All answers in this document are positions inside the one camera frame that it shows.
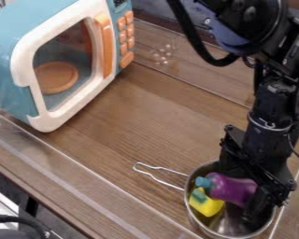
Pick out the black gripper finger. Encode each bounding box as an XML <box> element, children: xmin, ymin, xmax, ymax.
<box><xmin>220</xmin><ymin>149</ymin><xmax>253</xmax><ymax>179</ymax></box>
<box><xmin>242</xmin><ymin>186</ymin><xmax>286</xmax><ymax>230</ymax></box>

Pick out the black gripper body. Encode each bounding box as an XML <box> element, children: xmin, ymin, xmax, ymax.
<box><xmin>221</xmin><ymin>115</ymin><xmax>299</xmax><ymax>202</ymax></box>

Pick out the purple toy eggplant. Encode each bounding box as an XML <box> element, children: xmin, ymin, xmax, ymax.
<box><xmin>195</xmin><ymin>172</ymin><xmax>258</xmax><ymax>209</ymax></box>

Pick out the silver pot with wire handle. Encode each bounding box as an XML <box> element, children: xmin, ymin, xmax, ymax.
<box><xmin>133</xmin><ymin>160</ymin><xmax>278</xmax><ymax>239</ymax></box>

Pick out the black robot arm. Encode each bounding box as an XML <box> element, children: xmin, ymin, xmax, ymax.
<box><xmin>195</xmin><ymin>0</ymin><xmax>299</xmax><ymax>223</ymax></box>

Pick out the yellow toy vegetable piece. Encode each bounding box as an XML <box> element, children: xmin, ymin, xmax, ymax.
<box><xmin>189</xmin><ymin>188</ymin><xmax>225</xmax><ymax>218</ymax></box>

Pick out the clear acrylic front barrier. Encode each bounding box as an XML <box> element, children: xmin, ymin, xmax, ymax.
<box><xmin>0</xmin><ymin>114</ymin><xmax>201</xmax><ymax>239</ymax></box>

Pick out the blue toy microwave oven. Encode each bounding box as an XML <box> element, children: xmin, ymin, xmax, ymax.
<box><xmin>0</xmin><ymin>0</ymin><xmax>137</xmax><ymax>133</ymax></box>

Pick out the black cable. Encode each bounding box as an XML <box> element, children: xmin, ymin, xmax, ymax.
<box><xmin>165</xmin><ymin>0</ymin><xmax>241</xmax><ymax>67</ymax></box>

